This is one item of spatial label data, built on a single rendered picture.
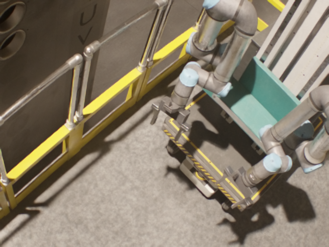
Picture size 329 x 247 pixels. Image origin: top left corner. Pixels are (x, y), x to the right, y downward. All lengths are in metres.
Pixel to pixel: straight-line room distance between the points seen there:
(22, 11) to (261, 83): 1.52
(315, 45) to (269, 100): 0.46
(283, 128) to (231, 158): 0.77
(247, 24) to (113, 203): 1.39
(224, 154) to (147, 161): 0.50
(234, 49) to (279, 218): 1.41
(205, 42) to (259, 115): 0.49
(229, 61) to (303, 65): 0.41
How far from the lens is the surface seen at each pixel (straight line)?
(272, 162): 1.96
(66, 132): 2.53
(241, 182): 2.07
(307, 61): 2.23
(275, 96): 2.37
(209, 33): 2.13
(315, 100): 1.91
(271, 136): 2.07
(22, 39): 3.19
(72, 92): 2.22
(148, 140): 3.01
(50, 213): 2.77
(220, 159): 2.71
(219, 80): 2.10
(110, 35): 2.10
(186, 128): 2.13
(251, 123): 2.39
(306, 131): 2.22
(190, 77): 2.02
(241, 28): 1.96
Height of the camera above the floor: 2.65
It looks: 60 degrees down
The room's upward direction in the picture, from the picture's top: 24 degrees clockwise
